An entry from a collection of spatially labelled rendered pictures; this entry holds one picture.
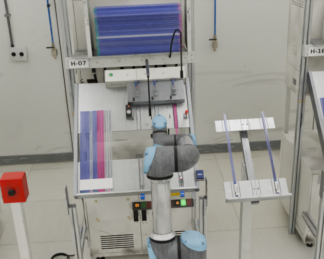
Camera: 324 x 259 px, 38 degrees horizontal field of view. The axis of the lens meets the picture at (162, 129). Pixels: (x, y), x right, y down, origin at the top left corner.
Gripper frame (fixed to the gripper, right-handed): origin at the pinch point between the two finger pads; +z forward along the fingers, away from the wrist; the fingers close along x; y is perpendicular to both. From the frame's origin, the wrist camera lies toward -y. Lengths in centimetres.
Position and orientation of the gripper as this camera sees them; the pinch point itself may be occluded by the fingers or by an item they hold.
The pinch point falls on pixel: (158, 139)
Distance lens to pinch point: 269.9
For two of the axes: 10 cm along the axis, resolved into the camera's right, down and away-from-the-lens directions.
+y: -0.6, -9.7, 2.2
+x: -10.0, 0.5, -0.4
